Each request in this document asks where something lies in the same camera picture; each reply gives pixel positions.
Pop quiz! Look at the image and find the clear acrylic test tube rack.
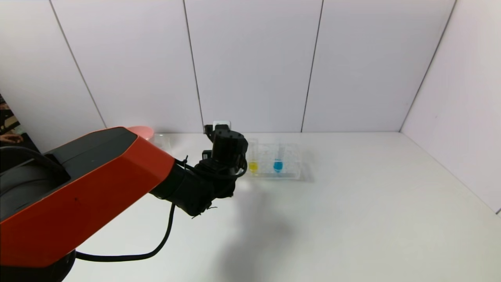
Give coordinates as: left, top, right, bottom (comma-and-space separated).
235, 142, 303, 181

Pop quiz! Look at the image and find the pink plastic bowl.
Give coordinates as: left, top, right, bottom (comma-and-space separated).
127, 126, 154, 141

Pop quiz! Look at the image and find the test tube with blue pigment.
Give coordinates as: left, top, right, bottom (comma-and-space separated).
273, 138, 285, 174

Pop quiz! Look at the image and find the clear glass beaker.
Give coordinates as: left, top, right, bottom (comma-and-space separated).
151, 133, 175, 154

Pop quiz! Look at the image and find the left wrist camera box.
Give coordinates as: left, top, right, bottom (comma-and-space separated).
204, 120, 232, 143

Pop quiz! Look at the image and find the test tube with yellow pigment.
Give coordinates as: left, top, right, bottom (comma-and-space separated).
247, 138, 260, 174

